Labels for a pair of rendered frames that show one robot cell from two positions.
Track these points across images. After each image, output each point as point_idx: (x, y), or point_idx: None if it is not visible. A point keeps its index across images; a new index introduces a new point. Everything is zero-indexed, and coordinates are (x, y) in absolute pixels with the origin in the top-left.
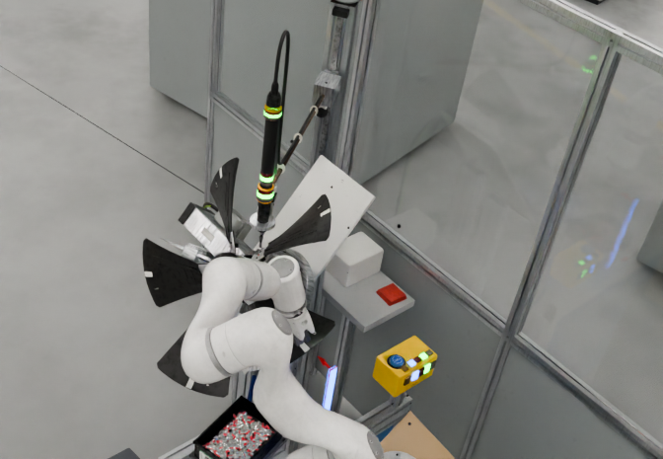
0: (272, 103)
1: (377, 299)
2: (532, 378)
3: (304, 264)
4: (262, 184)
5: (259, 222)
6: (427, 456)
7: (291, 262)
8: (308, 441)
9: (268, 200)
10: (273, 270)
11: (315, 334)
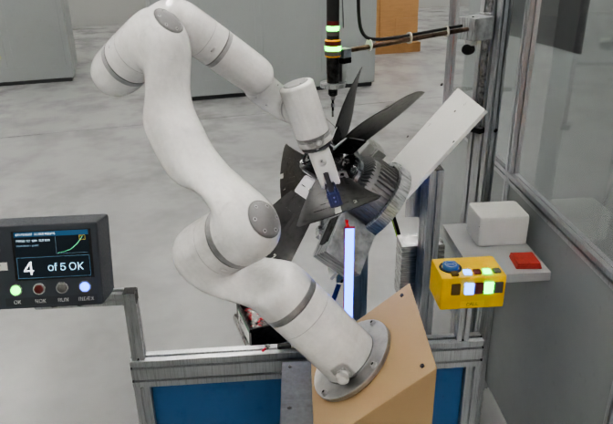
0: None
1: (506, 262)
2: None
3: (403, 174)
4: (327, 34)
5: (327, 82)
6: (400, 328)
7: (306, 79)
8: (180, 178)
9: (332, 54)
10: (261, 57)
11: (355, 202)
